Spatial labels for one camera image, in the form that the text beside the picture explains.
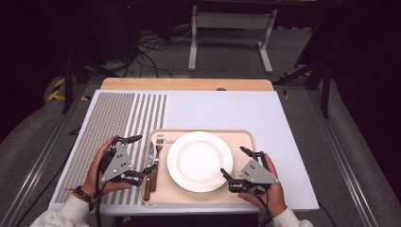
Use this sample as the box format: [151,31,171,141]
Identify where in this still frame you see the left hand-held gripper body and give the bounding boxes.
[98,135,146,187]

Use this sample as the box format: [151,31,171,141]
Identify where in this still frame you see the beige plastic tray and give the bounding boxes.
[142,128,255,206]

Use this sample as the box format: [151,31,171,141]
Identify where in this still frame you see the black tripod stand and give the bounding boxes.
[61,53,121,114]
[272,12,335,119]

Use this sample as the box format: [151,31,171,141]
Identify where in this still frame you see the wooden handled fork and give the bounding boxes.
[149,143,165,193]

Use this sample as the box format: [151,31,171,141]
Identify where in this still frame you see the person's right hand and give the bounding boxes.
[237,153,288,218]

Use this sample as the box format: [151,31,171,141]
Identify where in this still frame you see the person's left hand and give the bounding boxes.
[82,135,132,199]

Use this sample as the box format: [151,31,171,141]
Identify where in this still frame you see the wooden handled knife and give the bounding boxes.
[143,141,155,201]

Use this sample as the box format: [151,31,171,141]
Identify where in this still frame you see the thin black cable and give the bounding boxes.
[316,201,339,227]

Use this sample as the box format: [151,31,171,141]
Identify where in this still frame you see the striped woven placemat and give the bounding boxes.
[55,92,168,206]

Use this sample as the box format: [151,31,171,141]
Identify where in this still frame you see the aluminium rail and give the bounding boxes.
[306,90,379,227]
[0,83,96,227]

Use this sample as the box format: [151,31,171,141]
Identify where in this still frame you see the yellow black floor tape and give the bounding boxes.
[281,70,313,101]
[46,77,91,102]

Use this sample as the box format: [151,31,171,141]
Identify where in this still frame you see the white round plate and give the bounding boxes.
[166,131,235,194]

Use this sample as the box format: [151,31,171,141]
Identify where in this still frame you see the beaded bracelet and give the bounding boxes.
[65,184,94,203]

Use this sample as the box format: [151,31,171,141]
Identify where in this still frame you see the bundle of black floor cables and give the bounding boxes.
[119,27,193,79]

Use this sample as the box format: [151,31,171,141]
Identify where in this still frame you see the grey metal stand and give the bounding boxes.
[187,5,278,75]

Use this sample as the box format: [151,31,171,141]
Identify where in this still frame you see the right hand-held gripper cable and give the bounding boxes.
[252,185,273,227]

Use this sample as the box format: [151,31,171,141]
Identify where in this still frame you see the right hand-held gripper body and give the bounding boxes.
[227,150,281,196]

